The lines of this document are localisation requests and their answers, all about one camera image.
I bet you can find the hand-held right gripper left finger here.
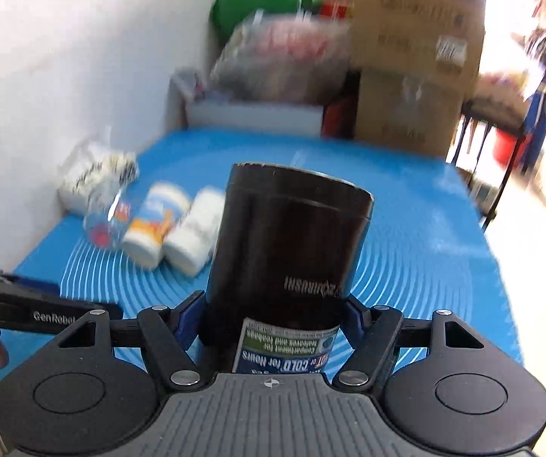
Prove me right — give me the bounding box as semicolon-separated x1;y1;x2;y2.
58;289;208;387

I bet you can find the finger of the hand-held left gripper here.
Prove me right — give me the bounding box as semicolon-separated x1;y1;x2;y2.
0;263;60;299
0;290;123;333

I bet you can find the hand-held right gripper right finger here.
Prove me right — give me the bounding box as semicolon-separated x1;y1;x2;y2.
331;294;486;387

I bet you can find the black cup with paper label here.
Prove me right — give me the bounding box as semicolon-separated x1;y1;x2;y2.
201;162;375;375

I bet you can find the plain white bottle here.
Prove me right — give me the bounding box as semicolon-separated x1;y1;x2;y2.
164;187;226;275

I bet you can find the blue silicone mat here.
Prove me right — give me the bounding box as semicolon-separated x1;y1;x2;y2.
0;128;525;386

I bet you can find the white bottle with orange label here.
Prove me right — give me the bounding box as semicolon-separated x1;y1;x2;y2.
121;181;192;268

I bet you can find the clear bag of white items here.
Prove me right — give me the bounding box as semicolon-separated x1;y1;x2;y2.
57;140;140;215

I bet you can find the red packet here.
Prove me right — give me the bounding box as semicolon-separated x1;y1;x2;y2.
321;95;360;140

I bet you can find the white plastic box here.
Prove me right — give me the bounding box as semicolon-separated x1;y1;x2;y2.
168;69;326;137

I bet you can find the small cardboard box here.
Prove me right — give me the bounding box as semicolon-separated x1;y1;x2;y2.
355;67;470;159

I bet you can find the red bucket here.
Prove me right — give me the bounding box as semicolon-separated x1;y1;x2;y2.
492;128;522;166

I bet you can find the black metal rack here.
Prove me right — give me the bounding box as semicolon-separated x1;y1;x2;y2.
448;99;531;232

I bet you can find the blue cloth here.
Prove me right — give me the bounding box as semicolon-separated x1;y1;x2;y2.
523;89;546;170

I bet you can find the clear plastic bag of goods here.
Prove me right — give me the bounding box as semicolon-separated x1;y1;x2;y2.
210;13;355;106

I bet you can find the large cardboard box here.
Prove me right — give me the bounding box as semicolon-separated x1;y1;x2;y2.
348;0;487;78

